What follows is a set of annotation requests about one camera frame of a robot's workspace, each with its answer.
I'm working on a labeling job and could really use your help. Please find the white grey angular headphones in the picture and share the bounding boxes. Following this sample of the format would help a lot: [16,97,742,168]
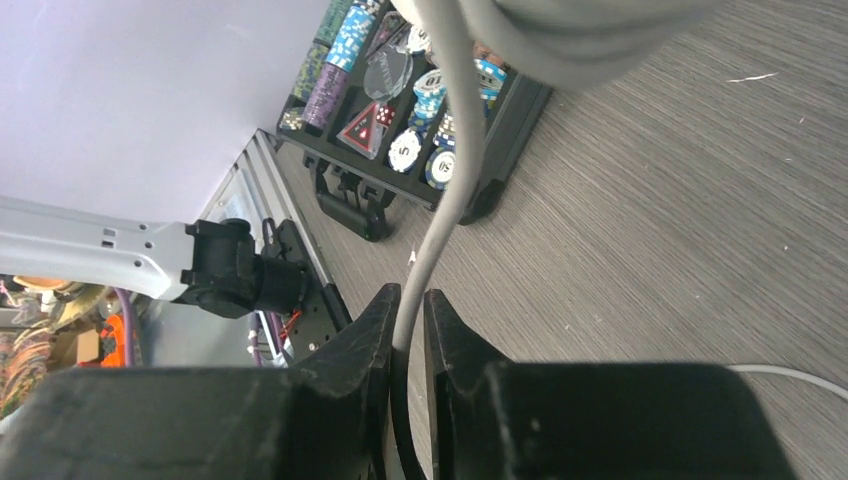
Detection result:
[393,0,721,91]

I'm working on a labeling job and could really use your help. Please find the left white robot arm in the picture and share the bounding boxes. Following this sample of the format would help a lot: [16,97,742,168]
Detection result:
[1,197,307,319]

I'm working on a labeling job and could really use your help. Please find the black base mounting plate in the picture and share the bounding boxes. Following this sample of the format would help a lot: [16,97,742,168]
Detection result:
[249,218,353,368]

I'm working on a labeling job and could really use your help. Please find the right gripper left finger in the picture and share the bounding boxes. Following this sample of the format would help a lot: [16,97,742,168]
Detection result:
[1,284,401,479]

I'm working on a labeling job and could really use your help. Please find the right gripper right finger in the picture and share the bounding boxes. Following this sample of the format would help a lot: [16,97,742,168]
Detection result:
[423,289,795,479]

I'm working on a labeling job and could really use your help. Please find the grey headphone cable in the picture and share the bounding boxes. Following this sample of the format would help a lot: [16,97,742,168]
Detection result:
[390,0,848,480]

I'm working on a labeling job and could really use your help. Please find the black poker chip case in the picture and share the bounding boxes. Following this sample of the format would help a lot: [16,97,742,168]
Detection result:
[276,1,551,242]

